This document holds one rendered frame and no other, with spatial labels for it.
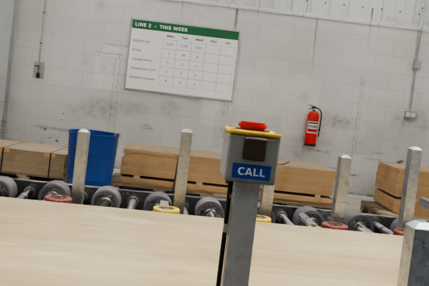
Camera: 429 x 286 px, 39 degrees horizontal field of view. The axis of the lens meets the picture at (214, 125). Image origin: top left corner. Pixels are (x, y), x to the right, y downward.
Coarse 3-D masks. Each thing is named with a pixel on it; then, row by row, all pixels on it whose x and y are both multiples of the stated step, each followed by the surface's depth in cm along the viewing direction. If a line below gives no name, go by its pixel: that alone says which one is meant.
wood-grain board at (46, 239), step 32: (0, 224) 143; (32, 224) 147; (64, 224) 150; (96, 224) 154; (128, 224) 158; (160, 224) 162; (192, 224) 167; (256, 224) 177; (0, 256) 119; (32, 256) 121; (64, 256) 124; (96, 256) 126; (128, 256) 129; (160, 256) 132; (192, 256) 135; (256, 256) 141; (288, 256) 144; (320, 256) 148; (352, 256) 152; (384, 256) 156
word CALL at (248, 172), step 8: (232, 168) 81; (240, 168) 81; (248, 168) 81; (256, 168) 81; (264, 168) 81; (232, 176) 81; (240, 176) 81; (248, 176) 81; (256, 176) 81; (264, 176) 81
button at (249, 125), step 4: (240, 124) 83; (244, 124) 83; (248, 124) 82; (252, 124) 82; (256, 124) 82; (260, 124) 83; (264, 124) 83; (244, 128) 83; (248, 128) 83; (252, 128) 82; (256, 128) 83; (260, 128) 82; (264, 128) 83
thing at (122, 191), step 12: (24, 180) 240; (120, 192) 243; (132, 192) 243; (144, 192) 244; (84, 204) 242; (192, 204) 246; (276, 204) 250; (288, 216) 249; (372, 216) 252; (384, 216) 252; (396, 216) 254
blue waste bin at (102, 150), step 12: (72, 132) 631; (96, 132) 678; (108, 132) 675; (72, 144) 633; (96, 144) 628; (108, 144) 634; (120, 144) 652; (72, 156) 634; (96, 156) 630; (108, 156) 637; (72, 168) 635; (96, 168) 631; (108, 168) 641; (72, 180) 635; (96, 180) 633; (108, 180) 644
